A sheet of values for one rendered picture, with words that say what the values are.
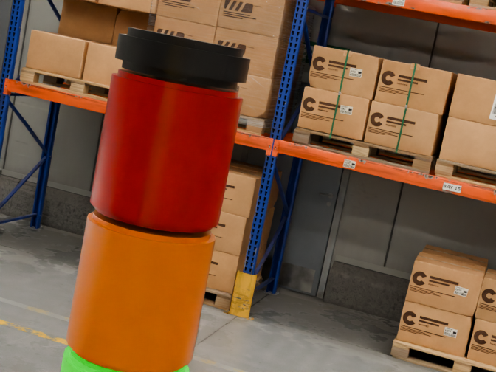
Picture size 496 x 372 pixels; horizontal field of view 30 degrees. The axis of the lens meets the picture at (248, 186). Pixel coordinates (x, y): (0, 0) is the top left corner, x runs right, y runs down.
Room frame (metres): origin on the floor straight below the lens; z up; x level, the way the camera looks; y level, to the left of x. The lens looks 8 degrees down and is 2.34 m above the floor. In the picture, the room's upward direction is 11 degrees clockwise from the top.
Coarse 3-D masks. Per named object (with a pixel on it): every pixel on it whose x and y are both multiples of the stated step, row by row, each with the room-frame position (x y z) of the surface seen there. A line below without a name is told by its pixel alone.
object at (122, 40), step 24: (120, 48) 0.34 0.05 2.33; (144, 48) 0.33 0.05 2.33; (168, 48) 0.33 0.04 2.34; (192, 48) 0.33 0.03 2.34; (216, 48) 0.33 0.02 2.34; (144, 72) 0.33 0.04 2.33; (168, 72) 0.33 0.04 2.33; (192, 72) 0.33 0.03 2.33; (216, 72) 0.33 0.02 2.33; (240, 72) 0.34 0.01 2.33
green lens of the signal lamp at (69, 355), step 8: (64, 352) 0.35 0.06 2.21; (72, 352) 0.34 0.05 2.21; (64, 360) 0.34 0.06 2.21; (72, 360) 0.34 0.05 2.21; (80, 360) 0.34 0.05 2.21; (64, 368) 0.34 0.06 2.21; (72, 368) 0.33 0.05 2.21; (80, 368) 0.33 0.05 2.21; (88, 368) 0.33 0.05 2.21; (96, 368) 0.33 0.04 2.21; (104, 368) 0.33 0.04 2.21; (184, 368) 0.35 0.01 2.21
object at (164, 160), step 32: (128, 96) 0.33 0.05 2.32; (160, 96) 0.33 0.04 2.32; (192, 96) 0.33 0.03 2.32; (224, 96) 0.34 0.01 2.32; (128, 128) 0.33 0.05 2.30; (160, 128) 0.32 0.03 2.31; (192, 128) 0.33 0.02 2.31; (224, 128) 0.34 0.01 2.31; (128, 160) 0.33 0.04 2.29; (160, 160) 0.32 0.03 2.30; (192, 160) 0.33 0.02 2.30; (224, 160) 0.34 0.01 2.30; (96, 192) 0.34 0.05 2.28; (128, 192) 0.33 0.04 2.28; (160, 192) 0.32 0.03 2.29; (192, 192) 0.33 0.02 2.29; (160, 224) 0.33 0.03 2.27; (192, 224) 0.33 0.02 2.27
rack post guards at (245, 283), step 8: (240, 272) 7.95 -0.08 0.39; (240, 280) 7.95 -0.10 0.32; (248, 280) 7.93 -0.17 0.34; (240, 288) 7.95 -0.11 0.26; (248, 288) 7.93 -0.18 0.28; (232, 296) 7.98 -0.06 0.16; (240, 296) 7.94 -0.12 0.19; (248, 296) 7.93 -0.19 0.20; (232, 304) 7.96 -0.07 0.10; (240, 304) 7.94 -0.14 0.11; (248, 304) 7.93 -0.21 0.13; (224, 312) 7.98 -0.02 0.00; (232, 312) 7.95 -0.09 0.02; (240, 312) 7.93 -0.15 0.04; (248, 312) 7.95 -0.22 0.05
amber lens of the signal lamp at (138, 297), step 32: (96, 224) 0.33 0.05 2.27; (128, 224) 0.34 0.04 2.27; (96, 256) 0.33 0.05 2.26; (128, 256) 0.33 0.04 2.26; (160, 256) 0.33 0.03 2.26; (192, 256) 0.33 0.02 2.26; (96, 288) 0.33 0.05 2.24; (128, 288) 0.32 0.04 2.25; (160, 288) 0.33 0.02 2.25; (192, 288) 0.34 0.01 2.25; (96, 320) 0.33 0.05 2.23; (128, 320) 0.32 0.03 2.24; (160, 320) 0.33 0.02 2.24; (192, 320) 0.34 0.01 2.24; (96, 352) 0.33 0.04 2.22; (128, 352) 0.32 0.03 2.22; (160, 352) 0.33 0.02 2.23; (192, 352) 0.35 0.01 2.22
